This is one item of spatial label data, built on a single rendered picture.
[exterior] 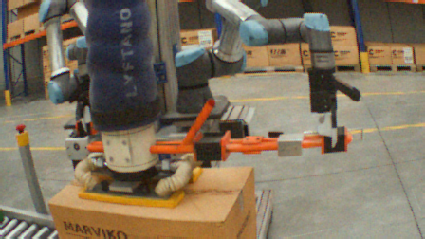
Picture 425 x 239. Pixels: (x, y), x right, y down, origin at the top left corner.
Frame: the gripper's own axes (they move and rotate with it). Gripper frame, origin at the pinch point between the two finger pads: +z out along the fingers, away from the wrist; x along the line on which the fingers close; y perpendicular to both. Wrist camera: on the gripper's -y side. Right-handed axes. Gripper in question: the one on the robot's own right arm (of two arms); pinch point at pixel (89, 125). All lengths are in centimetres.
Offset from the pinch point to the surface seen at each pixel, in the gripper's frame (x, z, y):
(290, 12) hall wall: 821, 1, 7
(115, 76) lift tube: -35, -23, 33
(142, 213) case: -46, 13, 39
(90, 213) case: -48, 14, 21
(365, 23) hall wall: 833, 20, 186
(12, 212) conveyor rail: 1, 49, -75
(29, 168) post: 19, 27, -62
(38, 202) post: 18, 47, -63
